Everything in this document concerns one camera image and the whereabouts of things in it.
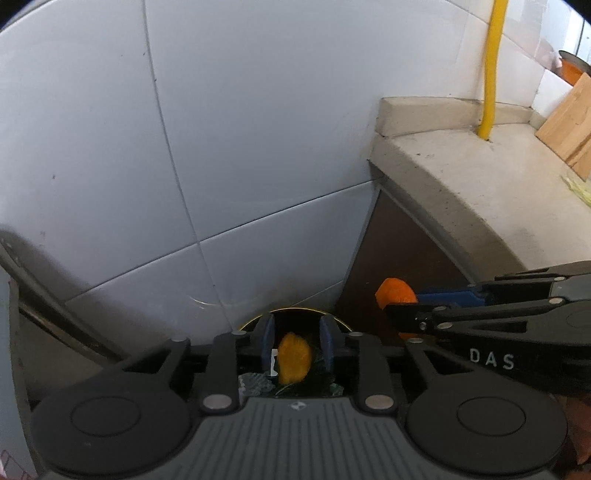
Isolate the brown cabinet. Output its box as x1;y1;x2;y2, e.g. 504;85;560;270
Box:
335;178;477;343

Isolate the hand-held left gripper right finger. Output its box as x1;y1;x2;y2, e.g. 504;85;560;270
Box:
318;314;468;413

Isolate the person's right hand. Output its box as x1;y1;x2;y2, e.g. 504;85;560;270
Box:
555;396;591;480

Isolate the orange peel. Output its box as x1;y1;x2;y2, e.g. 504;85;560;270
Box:
276;333;314;385
375;277;419;313

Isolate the black gold-rimmed trash bin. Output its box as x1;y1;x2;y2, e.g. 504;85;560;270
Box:
235;307;356;398

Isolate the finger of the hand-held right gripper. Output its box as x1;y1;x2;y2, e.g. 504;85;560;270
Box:
417;260;591;306
385;294;591;343

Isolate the orange bowl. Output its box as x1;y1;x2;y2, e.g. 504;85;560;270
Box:
556;50;591;86

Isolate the yellow pipe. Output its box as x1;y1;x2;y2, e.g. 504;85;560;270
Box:
478;0;509;140

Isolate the pale yellow cabbage leaf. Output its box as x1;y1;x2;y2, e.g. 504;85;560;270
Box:
561;175;591;206

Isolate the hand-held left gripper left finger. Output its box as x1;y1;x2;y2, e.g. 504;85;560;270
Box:
121;315;278;414

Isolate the wooden knife block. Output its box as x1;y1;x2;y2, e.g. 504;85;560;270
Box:
536;71;591;181

